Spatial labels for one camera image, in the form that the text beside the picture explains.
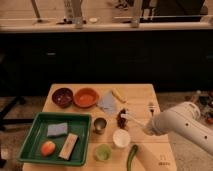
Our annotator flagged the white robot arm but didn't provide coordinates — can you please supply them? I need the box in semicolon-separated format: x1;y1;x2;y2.
143;102;213;156

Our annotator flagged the red orange bowl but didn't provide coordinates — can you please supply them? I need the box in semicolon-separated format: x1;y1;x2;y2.
73;88;99;108

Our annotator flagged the dark maroon bowl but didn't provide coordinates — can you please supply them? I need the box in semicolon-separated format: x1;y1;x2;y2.
52;88;73;108

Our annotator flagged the silver fork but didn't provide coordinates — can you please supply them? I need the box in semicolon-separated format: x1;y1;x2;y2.
148;102;156;117

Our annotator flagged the green chili pepper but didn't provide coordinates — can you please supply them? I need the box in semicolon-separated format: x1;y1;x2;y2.
126;144;138;171

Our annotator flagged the dark red grape bunch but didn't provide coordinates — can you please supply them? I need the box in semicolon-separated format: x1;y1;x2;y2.
117;108;128;129

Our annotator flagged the white cup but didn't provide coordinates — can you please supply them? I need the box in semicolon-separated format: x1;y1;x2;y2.
113;129;131;148

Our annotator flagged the small metal cup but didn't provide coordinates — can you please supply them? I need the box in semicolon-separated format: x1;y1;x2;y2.
94;117;107;134

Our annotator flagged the gray cloth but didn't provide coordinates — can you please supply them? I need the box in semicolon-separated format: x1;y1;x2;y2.
97;91;117;115

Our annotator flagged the green cup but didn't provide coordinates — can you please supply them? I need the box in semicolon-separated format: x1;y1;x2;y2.
95;144;111;161

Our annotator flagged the tan wooden block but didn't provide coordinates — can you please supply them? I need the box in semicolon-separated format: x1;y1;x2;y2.
59;133;78;160

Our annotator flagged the blue sponge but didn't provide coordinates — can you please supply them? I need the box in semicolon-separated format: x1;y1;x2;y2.
47;123;68;137

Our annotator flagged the green plastic tray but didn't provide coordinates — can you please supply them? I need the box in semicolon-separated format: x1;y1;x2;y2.
18;112;91;167

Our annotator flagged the orange peach fruit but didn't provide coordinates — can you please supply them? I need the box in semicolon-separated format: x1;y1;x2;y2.
40;141;56;156

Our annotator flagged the black office chair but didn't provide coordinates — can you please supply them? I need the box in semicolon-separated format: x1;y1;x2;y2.
0;53;33;131

